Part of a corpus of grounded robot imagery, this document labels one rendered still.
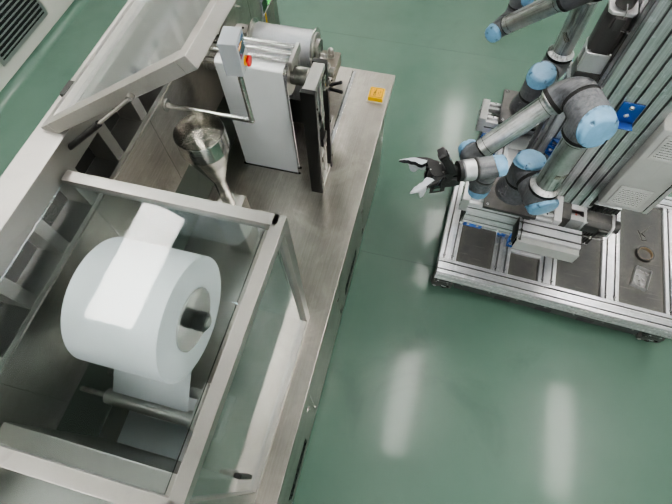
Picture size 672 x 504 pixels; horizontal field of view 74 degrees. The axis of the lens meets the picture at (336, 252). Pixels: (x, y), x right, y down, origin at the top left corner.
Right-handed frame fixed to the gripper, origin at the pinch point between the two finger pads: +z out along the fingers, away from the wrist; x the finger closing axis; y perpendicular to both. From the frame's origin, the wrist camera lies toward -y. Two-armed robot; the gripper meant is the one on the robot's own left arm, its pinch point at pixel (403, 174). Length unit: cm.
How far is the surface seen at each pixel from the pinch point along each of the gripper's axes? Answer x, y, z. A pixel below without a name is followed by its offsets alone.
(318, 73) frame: 26.2, -24.1, 23.5
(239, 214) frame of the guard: -35, -32, 49
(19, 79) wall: 240, 89, 239
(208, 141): 6, -20, 59
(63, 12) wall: 308, 75, 211
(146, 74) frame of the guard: -26, -63, 58
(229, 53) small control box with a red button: 6, -46, 47
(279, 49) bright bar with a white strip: 37, -27, 35
